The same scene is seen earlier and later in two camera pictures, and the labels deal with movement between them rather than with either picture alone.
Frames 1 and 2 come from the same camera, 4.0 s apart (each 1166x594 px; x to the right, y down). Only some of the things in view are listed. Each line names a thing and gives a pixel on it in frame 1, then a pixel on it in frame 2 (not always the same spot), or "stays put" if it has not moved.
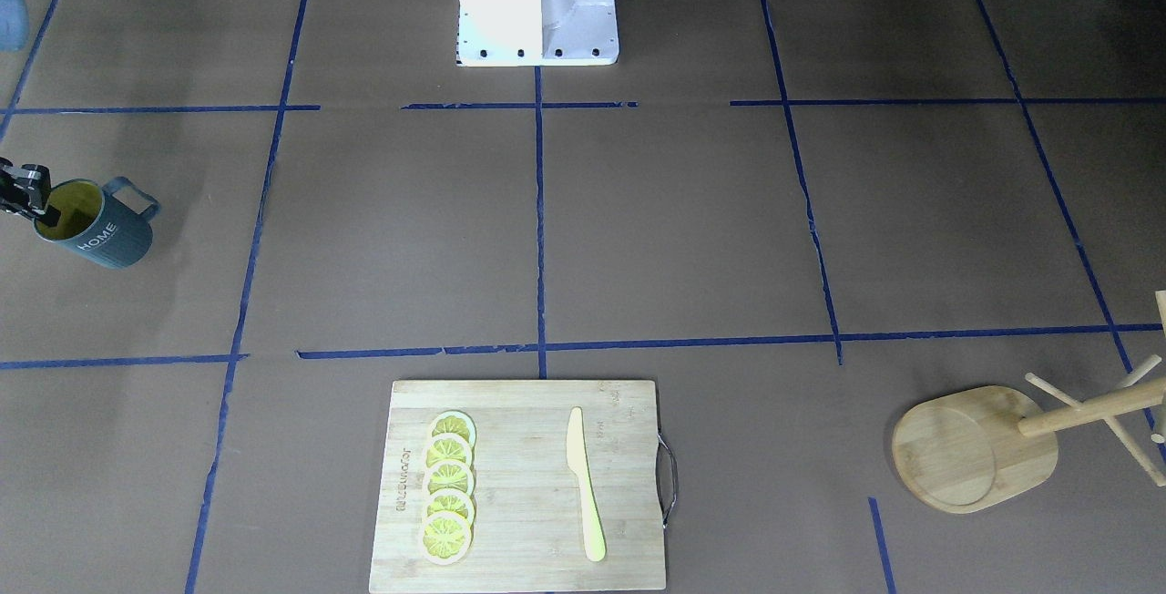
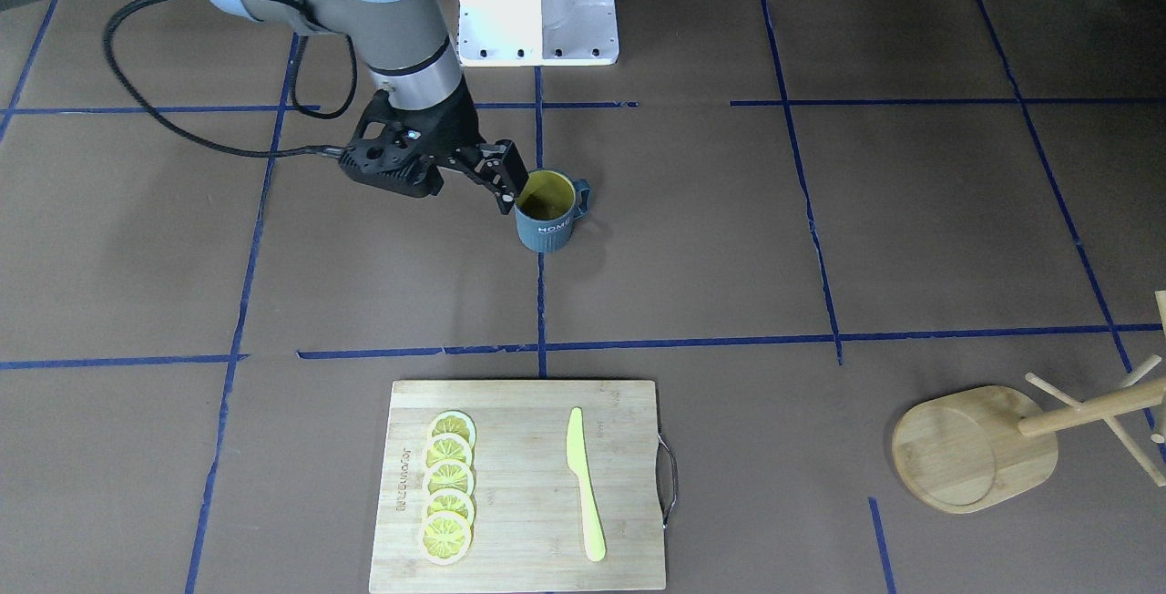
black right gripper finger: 25,189 → 450,132
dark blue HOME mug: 112,224 → 546,209
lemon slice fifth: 444,538 stays put
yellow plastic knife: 578,461 stays put
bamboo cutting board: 528,529 stays put
